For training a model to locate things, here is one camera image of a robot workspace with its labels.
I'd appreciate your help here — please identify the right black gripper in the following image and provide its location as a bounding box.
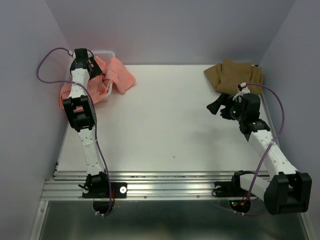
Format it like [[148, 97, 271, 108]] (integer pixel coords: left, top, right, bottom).
[[205, 92, 246, 122]]

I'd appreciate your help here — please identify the tan brown skirt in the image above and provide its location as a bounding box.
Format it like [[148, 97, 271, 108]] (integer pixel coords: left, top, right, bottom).
[[203, 58, 264, 95]]

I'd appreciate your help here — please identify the pink skirt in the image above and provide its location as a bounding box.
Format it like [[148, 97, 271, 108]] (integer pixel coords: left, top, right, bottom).
[[58, 56, 137, 110]]

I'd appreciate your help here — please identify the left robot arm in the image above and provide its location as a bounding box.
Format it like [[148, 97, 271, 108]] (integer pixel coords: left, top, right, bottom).
[[62, 48, 111, 199]]

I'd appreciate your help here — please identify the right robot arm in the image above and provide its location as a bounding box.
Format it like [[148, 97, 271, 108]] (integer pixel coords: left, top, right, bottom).
[[206, 93, 312, 215]]

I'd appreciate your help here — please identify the white perforated plastic basket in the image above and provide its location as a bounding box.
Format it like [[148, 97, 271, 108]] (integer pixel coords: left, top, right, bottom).
[[89, 50, 116, 104]]

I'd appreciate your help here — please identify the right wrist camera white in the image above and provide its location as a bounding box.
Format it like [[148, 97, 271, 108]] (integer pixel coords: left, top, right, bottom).
[[232, 82, 251, 102]]

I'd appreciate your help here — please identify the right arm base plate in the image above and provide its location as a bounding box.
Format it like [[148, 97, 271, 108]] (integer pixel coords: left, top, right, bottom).
[[211, 181, 236, 198]]

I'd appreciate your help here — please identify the aluminium mounting rail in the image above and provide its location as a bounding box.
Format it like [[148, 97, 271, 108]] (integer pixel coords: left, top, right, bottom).
[[40, 171, 234, 201]]

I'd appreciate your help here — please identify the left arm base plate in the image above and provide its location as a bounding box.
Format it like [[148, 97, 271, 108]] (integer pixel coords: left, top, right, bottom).
[[81, 181, 128, 199]]

